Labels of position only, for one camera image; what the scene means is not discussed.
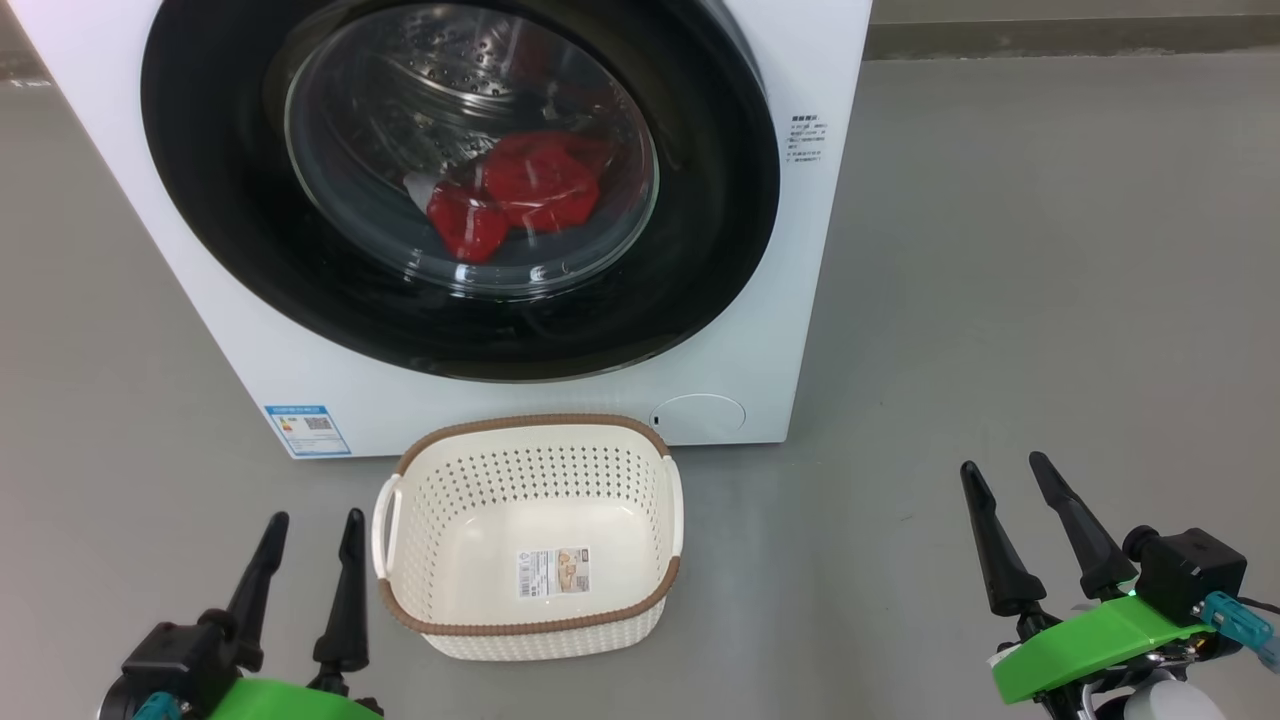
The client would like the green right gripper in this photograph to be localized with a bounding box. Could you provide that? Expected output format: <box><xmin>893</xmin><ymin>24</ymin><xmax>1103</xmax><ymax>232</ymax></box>
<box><xmin>960</xmin><ymin>452</ymin><xmax>1216</xmax><ymax>720</ymax></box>

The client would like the paper basket product label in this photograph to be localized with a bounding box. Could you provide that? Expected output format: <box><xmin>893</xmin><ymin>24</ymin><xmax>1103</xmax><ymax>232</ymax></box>
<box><xmin>516</xmin><ymin>546</ymin><xmax>592</xmax><ymax>600</ymax></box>

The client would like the white front-load washing machine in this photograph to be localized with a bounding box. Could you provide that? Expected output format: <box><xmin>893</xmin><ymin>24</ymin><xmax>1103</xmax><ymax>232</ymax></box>
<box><xmin>5</xmin><ymin>0</ymin><xmax>874</xmax><ymax>461</ymax></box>

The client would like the blue energy label sticker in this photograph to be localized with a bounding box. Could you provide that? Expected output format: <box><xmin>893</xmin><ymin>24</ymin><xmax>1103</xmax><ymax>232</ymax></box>
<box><xmin>264</xmin><ymin>404</ymin><xmax>352</xmax><ymax>458</ymax></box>

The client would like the teal right cable connector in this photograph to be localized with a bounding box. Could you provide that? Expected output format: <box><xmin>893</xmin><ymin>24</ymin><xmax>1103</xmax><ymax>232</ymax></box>
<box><xmin>1200</xmin><ymin>590</ymin><xmax>1280</xmax><ymax>671</ymax></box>

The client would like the red and white garment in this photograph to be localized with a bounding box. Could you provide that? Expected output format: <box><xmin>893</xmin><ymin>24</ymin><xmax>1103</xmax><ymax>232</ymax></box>
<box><xmin>426</xmin><ymin>130</ymin><xmax>613</xmax><ymax>264</ymax></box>

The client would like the cream perforated laundry basket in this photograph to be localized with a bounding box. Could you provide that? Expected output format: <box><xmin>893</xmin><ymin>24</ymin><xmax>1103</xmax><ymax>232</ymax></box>
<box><xmin>372</xmin><ymin>413</ymin><xmax>686</xmax><ymax>662</ymax></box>

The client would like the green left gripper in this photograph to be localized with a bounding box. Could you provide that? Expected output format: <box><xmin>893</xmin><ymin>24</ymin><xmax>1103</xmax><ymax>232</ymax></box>
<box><xmin>210</xmin><ymin>508</ymin><xmax>386</xmax><ymax>720</ymax></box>

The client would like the round white drain cover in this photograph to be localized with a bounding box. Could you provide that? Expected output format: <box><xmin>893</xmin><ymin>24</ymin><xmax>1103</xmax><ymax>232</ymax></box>
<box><xmin>652</xmin><ymin>394</ymin><xmax>747</xmax><ymax>446</ymax></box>

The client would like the perforated steel washer drum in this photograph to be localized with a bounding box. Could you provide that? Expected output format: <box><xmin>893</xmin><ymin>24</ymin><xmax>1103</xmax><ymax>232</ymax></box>
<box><xmin>295</xmin><ymin>5</ymin><xmax>656</xmax><ymax>291</ymax></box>

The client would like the round black glass washer door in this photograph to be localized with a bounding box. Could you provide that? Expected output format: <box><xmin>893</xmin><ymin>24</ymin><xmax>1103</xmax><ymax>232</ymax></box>
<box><xmin>140</xmin><ymin>0</ymin><xmax>781</xmax><ymax>383</ymax></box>

